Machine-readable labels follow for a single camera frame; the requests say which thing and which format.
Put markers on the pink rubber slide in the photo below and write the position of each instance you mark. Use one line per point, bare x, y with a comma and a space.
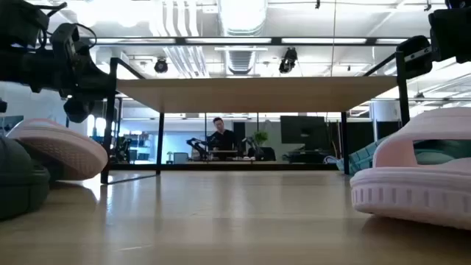
62, 154
404, 191

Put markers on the green rubber slide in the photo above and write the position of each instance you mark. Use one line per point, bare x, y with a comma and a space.
441, 151
362, 158

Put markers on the black rubber slide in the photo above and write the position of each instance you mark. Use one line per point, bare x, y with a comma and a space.
18, 180

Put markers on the black background robot arm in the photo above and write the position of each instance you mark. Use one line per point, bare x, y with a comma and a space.
252, 145
197, 145

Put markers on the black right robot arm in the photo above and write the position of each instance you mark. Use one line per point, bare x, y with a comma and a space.
450, 33

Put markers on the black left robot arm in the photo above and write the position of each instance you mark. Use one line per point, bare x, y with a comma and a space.
22, 66

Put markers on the black ceiling spotlight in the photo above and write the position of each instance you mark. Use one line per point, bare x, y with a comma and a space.
288, 60
160, 66

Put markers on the black computer monitor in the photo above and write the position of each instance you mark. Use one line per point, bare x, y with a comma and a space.
303, 132

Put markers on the person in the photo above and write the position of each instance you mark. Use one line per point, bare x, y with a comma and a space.
222, 141

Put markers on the green background plant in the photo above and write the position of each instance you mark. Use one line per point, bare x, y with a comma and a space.
260, 137

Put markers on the wooden shelf with black frame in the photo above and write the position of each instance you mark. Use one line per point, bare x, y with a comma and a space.
257, 94

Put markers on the black aluminium table frame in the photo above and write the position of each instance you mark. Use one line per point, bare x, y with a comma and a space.
228, 166

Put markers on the silver ventilation duct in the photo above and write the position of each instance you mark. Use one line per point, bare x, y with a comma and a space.
241, 14

